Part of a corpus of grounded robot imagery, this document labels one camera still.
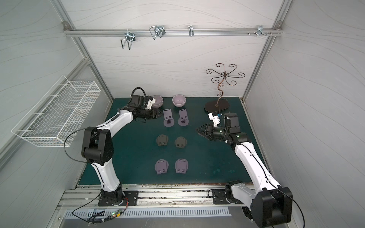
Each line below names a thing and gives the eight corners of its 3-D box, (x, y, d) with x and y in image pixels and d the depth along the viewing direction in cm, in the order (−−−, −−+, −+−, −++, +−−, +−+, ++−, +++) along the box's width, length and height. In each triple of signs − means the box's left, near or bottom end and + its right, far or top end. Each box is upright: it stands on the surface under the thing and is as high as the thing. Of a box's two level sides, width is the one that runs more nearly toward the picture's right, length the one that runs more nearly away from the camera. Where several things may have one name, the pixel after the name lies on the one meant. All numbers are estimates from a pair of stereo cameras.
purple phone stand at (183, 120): (178, 126, 106) (178, 117, 97) (179, 117, 111) (178, 108, 103) (188, 126, 106) (188, 117, 97) (188, 117, 111) (188, 108, 103)
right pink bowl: (172, 107, 117) (171, 102, 112) (173, 100, 122) (172, 94, 117) (186, 107, 117) (186, 102, 112) (186, 100, 122) (186, 94, 117)
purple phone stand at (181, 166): (174, 173, 84) (174, 172, 82) (175, 159, 89) (175, 158, 87) (188, 173, 84) (188, 172, 82) (188, 159, 89) (188, 158, 87)
